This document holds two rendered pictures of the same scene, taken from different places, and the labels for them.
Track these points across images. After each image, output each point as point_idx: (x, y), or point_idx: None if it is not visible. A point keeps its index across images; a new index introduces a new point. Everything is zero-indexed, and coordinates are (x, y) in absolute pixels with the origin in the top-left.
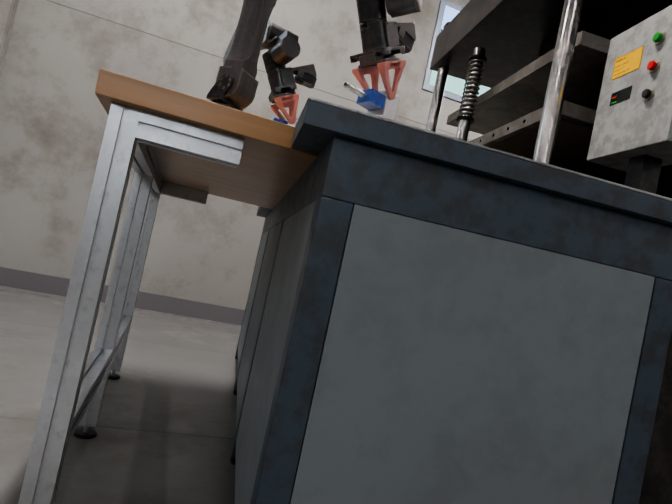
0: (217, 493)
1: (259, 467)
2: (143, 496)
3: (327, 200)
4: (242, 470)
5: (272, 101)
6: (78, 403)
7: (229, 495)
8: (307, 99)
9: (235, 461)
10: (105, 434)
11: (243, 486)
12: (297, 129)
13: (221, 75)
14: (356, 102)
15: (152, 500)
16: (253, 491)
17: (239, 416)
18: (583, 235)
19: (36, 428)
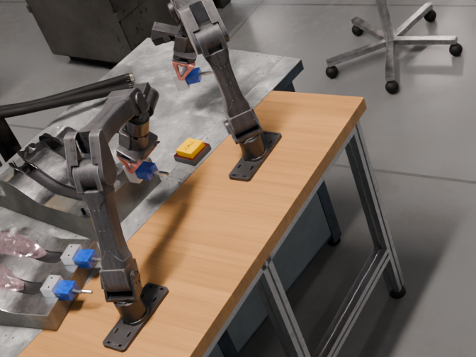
0: (276, 334)
1: (321, 191)
2: (322, 337)
3: None
4: (290, 264)
5: (148, 154)
6: (367, 263)
7: (270, 331)
8: (300, 60)
9: (261, 321)
10: None
11: (302, 247)
12: (287, 82)
13: (254, 112)
14: (200, 81)
15: (319, 332)
16: (323, 201)
17: (228, 348)
18: None
19: (392, 240)
